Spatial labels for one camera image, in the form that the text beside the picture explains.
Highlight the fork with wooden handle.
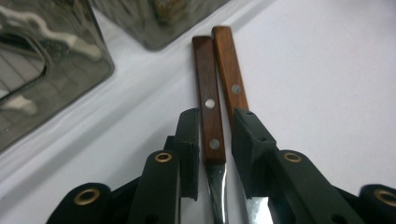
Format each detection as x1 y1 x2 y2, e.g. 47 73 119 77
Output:
191 35 231 224

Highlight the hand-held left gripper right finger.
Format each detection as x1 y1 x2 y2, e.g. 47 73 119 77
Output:
232 107 278 200

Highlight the knife with wooden handle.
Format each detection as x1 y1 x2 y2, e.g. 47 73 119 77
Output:
210 25 276 224

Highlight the smoky clear plastic bin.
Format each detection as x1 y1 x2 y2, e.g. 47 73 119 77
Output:
0 0 116 153
90 0 232 52

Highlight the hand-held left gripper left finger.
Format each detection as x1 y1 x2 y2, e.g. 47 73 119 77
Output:
173 107 201 202

